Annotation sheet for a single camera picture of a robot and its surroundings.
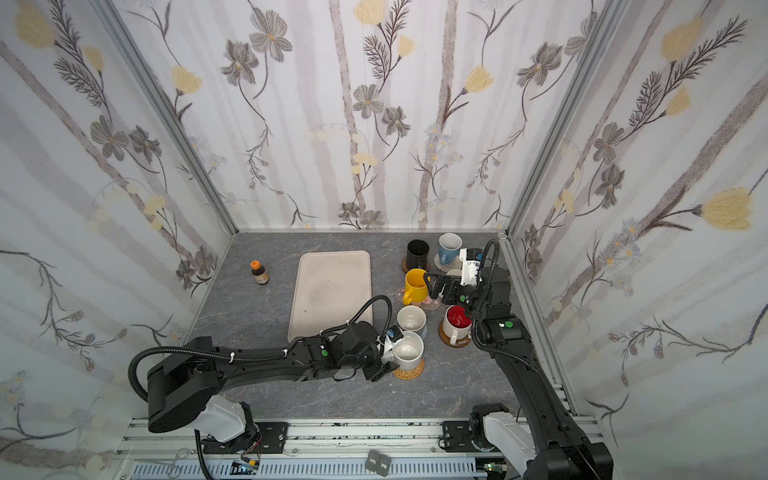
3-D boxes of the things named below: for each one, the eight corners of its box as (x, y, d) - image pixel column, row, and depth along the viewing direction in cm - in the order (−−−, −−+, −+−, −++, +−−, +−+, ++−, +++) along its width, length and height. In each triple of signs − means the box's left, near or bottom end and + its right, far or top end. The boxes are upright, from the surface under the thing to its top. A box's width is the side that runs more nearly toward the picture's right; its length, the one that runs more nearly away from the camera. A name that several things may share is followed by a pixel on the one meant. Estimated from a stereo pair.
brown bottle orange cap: (258, 284, 107) (248, 268, 99) (260, 276, 109) (251, 260, 101) (268, 284, 107) (259, 268, 99) (270, 276, 109) (262, 260, 101)
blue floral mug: (437, 271, 109) (441, 254, 101) (435, 250, 116) (438, 232, 108) (459, 271, 109) (465, 254, 101) (455, 250, 116) (460, 232, 108)
